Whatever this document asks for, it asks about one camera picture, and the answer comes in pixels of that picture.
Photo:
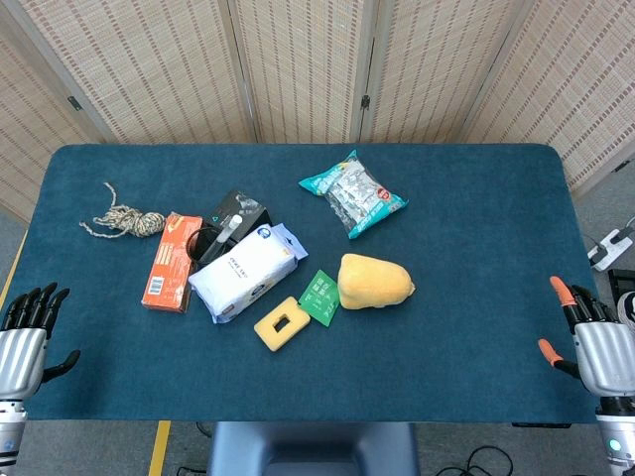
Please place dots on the black device box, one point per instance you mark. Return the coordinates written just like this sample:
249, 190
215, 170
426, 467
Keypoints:
617, 282

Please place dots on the yellow sponge with hole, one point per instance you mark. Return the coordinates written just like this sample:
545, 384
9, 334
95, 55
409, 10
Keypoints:
265, 329

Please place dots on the black mesh cup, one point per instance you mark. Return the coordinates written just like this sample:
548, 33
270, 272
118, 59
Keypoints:
197, 248

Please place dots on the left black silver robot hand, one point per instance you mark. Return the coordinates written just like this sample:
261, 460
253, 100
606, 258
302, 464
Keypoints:
22, 347

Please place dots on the woven folding screen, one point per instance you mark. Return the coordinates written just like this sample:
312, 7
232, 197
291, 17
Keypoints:
297, 64

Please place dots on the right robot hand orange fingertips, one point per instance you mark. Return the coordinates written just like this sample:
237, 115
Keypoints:
605, 352

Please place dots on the black cardboard box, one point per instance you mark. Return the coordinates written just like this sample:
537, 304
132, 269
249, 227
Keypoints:
238, 205

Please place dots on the black screen hinge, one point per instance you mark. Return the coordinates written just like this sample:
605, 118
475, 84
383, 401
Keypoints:
75, 103
366, 101

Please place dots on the teal snack bag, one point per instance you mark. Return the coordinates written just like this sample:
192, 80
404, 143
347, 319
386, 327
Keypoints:
352, 193

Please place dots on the white power strip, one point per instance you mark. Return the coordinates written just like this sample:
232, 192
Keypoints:
607, 250

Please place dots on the white tissue pack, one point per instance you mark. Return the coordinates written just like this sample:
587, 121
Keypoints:
243, 273

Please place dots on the yellow plush toy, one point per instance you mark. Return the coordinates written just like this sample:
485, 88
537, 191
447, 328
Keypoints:
372, 282

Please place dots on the blue felt table cover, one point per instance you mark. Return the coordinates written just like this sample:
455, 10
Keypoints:
446, 347

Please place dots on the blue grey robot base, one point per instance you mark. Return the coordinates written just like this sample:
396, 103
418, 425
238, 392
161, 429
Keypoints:
312, 451

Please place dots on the orange cardboard box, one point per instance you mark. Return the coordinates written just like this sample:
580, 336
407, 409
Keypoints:
168, 268

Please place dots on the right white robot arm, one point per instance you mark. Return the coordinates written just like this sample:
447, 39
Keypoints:
617, 436

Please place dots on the green tea sachet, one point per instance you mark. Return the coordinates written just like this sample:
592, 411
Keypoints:
320, 297

